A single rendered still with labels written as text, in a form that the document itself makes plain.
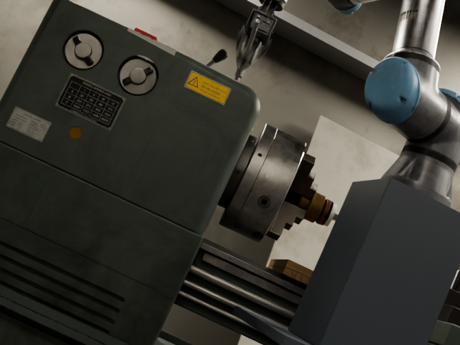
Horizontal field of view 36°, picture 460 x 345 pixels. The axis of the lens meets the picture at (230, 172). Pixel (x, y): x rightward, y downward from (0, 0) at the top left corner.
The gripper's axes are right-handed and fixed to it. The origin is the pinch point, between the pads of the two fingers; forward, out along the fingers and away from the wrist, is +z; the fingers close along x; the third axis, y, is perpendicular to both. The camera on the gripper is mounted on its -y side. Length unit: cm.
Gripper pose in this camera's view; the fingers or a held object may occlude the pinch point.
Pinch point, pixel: (241, 66)
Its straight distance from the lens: 194.8
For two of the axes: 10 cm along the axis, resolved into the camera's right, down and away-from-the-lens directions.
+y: 0.7, -1.2, -9.9
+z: -4.2, 9.0, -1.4
